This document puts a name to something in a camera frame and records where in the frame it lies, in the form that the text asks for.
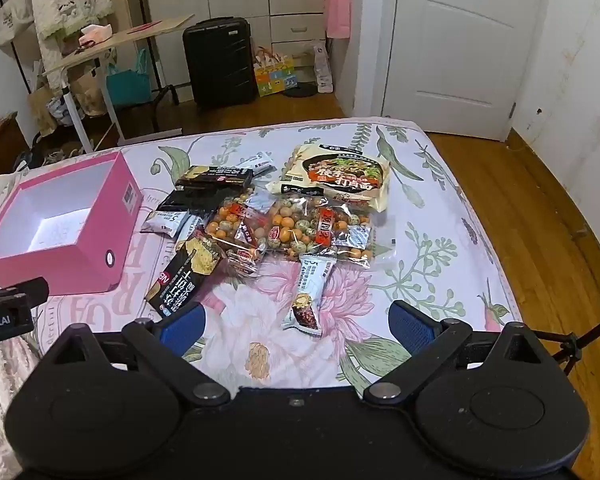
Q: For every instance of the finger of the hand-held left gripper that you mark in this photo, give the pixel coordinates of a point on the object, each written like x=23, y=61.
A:
x=20, y=291

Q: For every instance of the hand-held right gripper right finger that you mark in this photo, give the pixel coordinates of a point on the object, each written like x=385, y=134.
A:
x=412, y=322

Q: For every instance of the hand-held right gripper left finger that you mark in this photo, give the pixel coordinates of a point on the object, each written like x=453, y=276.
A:
x=182, y=322

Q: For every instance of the wide black cracker packet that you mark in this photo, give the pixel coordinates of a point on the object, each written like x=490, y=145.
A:
x=180, y=280

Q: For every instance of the pink cardboard box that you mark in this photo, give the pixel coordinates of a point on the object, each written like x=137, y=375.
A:
x=80, y=260

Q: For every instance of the white snack bar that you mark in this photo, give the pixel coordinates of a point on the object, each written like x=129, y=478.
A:
x=165, y=222
x=257, y=162
x=307, y=300
x=195, y=227

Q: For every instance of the clear bag of coated peanuts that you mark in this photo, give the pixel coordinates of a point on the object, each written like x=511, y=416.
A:
x=230, y=225
x=300, y=230

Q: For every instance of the plain black snack packet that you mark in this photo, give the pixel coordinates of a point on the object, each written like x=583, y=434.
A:
x=195, y=200

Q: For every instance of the long black cracker packet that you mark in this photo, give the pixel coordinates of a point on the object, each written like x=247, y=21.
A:
x=215, y=176

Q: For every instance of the large beige noodle packet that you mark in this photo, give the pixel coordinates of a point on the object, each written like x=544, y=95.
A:
x=340, y=175

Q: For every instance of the wooden nightstand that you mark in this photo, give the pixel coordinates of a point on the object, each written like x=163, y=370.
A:
x=5, y=145

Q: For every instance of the brown paper bag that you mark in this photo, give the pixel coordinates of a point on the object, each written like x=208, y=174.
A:
x=41, y=110
x=87, y=92

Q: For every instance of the black tripod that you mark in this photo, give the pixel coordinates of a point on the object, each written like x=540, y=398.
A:
x=595, y=336

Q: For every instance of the checkered bag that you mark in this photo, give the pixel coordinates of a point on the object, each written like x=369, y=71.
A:
x=60, y=110

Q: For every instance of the teal shopping bag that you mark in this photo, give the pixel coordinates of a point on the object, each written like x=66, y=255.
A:
x=127, y=82

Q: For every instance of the black round floor plate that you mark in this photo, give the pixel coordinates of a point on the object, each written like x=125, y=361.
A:
x=300, y=91

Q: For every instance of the colourful gift bag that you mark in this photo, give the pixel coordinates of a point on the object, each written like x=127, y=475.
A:
x=275, y=77

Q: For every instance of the black suitcase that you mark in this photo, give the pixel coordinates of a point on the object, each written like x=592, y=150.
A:
x=220, y=60

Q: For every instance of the canvas tote bag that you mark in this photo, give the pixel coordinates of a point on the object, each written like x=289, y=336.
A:
x=12, y=25

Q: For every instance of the pink tissue pack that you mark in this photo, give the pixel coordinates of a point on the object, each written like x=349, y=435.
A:
x=96, y=35

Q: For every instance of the white plastic bag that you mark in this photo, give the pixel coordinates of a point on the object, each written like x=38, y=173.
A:
x=323, y=70

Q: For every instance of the white door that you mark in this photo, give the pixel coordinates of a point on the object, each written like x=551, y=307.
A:
x=460, y=50

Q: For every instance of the rolling wooden side table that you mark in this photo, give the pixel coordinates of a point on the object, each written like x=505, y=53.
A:
x=145, y=31

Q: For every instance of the red card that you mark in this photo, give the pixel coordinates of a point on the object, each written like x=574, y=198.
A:
x=146, y=25

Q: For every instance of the pink gift bag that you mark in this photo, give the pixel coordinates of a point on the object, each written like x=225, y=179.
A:
x=338, y=12

